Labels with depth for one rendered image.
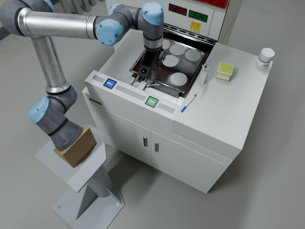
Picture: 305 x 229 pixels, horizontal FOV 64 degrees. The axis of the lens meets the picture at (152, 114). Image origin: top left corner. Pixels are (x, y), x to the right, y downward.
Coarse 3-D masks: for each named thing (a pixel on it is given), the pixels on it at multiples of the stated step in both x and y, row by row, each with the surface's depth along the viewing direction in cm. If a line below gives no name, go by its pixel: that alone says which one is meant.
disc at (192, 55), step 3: (189, 51) 155; (192, 51) 155; (195, 51) 155; (186, 54) 153; (189, 54) 153; (192, 54) 153; (195, 54) 153; (198, 54) 153; (186, 57) 152; (189, 57) 152; (192, 57) 152; (195, 57) 152; (198, 57) 152; (192, 60) 151; (195, 60) 151
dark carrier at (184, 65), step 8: (168, 40) 160; (168, 48) 156; (192, 48) 156; (176, 56) 152; (184, 56) 152; (160, 64) 149; (184, 64) 149; (192, 64) 149; (160, 72) 146; (168, 72) 146; (176, 72) 146; (184, 72) 146; (192, 72) 146; (160, 80) 142; (168, 80) 142; (184, 88) 139
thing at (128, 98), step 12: (96, 72) 138; (96, 84) 134; (120, 84) 133; (96, 96) 143; (108, 96) 136; (120, 96) 129; (132, 96) 129; (144, 96) 130; (156, 96) 129; (120, 108) 140; (132, 108) 133; (144, 108) 126; (156, 108) 125; (168, 108) 126; (156, 120) 131; (168, 120) 125
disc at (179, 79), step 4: (172, 76) 144; (176, 76) 144; (180, 76) 144; (184, 76) 144; (172, 80) 142; (176, 80) 142; (180, 80) 142; (184, 80) 142; (176, 84) 141; (180, 84) 141; (184, 84) 141
